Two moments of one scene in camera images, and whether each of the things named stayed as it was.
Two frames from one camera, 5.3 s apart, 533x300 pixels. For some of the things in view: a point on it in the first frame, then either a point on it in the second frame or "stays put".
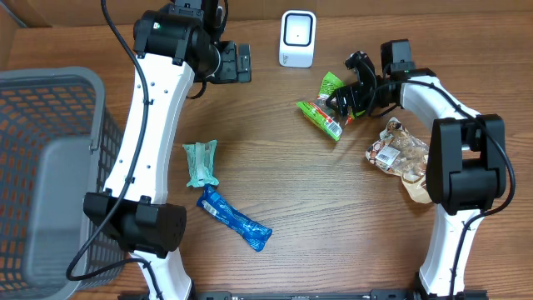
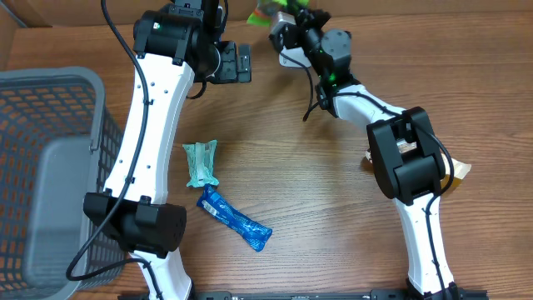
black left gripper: [232, 72] stays put
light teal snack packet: [201, 160] stays put
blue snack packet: [256, 235] stays put
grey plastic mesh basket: [57, 143] stays put
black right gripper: [356, 105] -> [309, 13]
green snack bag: [325, 118] -> [266, 9]
